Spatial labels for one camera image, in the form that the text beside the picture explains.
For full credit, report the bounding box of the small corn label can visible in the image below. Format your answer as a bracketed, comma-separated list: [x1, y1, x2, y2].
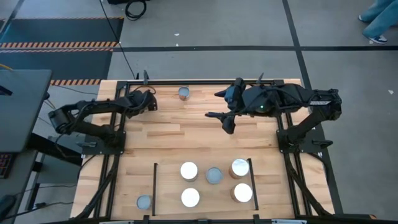
[205, 167, 224, 185]

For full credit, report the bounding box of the black hazard-striped floor mat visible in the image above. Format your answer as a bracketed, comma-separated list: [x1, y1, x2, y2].
[0, 17, 125, 49]
[0, 48, 114, 86]

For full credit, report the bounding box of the coiled black cable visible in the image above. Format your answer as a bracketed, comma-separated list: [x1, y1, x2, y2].
[124, 0, 147, 22]

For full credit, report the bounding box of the person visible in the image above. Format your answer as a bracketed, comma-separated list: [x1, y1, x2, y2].
[358, 0, 398, 45]

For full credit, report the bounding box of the tall orange label can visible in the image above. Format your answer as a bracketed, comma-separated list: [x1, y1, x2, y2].
[230, 182, 253, 203]
[228, 158, 251, 180]

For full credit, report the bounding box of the small can orange green label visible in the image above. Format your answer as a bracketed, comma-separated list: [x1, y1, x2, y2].
[178, 86, 191, 101]

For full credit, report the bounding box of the black keyboard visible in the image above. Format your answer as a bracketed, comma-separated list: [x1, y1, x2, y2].
[0, 152, 15, 180]

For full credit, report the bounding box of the tall peaches label can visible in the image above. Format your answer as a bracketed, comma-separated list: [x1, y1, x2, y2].
[179, 161, 199, 183]
[180, 187, 201, 208]

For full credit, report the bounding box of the long black floor cable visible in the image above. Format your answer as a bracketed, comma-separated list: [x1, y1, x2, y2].
[98, 0, 139, 81]

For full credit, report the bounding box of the grey desk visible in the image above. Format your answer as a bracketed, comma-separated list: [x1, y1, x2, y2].
[0, 149, 41, 224]

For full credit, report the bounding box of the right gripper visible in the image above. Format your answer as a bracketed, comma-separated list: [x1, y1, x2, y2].
[205, 77, 282, 135]

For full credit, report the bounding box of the small silver-top can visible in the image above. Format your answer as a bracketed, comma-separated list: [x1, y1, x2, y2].
[136, 195, 152, 211]

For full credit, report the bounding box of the black aluminium table frame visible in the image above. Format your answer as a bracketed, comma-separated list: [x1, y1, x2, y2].
[74, 78, 345, 224]

